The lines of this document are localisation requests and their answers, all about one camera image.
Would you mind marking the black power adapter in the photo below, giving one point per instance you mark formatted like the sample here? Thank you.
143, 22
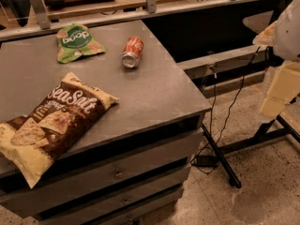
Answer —
206, 161

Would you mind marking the red soda can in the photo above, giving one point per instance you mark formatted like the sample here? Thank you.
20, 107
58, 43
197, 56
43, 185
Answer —
132, 52

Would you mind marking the green jalapeno chip bag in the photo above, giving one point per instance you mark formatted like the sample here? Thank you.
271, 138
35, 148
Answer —
74, 42

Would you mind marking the brown sea salt chip bag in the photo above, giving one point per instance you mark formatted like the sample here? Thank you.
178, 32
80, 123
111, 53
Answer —
34, 142

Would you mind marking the black table leg frame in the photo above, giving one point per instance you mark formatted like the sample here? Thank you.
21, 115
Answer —
266, 132

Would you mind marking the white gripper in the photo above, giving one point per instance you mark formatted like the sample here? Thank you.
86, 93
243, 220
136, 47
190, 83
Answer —
289, 32

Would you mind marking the metal railing frame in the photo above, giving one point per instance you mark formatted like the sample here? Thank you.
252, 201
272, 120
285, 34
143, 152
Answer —
47, 16

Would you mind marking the grey drawer cabinet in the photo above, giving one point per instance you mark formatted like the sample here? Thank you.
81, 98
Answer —
134, 159

